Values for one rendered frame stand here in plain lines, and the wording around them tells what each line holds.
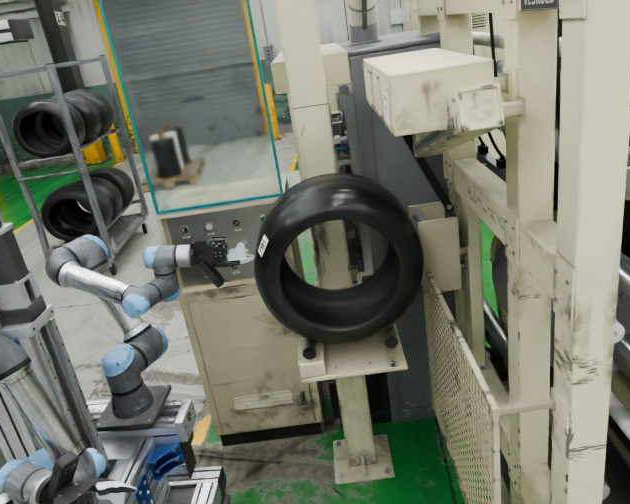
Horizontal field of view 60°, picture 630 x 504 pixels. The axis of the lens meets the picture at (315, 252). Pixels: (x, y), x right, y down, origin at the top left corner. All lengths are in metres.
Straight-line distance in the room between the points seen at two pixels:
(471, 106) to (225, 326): 1.65
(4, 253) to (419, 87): 1.18
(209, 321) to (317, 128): 1.07
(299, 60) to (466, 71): 0.73
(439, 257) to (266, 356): 1.00
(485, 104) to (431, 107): 0.14
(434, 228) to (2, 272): 1.40
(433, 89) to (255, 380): 1.77
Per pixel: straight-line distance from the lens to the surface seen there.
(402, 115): 1.36
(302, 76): 1.95
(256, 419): 2.87
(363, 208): 1.67
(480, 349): 2.36
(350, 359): 1.99
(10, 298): 1.77
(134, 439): 2.21
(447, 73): 1.37
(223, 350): 2.64
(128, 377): 2.10
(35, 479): 1.47
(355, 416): 2.53
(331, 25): 10.84
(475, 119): 1.29
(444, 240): 2.08
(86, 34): 11.79
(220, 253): 1.83
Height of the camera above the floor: 1.92
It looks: 23 degrees down
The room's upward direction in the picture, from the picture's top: 9 degrees counter-clockwise
